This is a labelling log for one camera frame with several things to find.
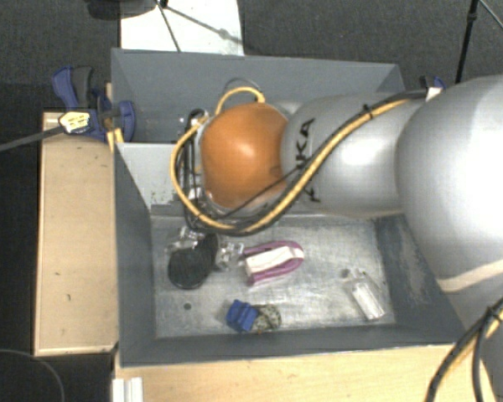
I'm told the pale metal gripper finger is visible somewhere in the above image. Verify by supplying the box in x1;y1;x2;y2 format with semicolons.
166;225;206;254
215;242;246;272

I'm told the black round disc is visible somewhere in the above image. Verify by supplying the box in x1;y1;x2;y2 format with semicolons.
167;233;220;291

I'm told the purple and white folded cloth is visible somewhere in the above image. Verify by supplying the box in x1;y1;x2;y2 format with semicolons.
243;240;306;287

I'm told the blue and speckled small toy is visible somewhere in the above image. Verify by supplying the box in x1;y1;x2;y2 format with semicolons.
225;298;283;334

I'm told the grey metal bin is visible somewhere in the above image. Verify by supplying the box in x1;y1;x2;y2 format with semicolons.
110;47;466;368

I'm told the pale wood flat board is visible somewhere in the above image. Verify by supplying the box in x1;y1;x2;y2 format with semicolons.
33;112;119;358

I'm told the clear glass bottle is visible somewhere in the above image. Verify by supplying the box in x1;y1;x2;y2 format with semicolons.
346;267;386;322

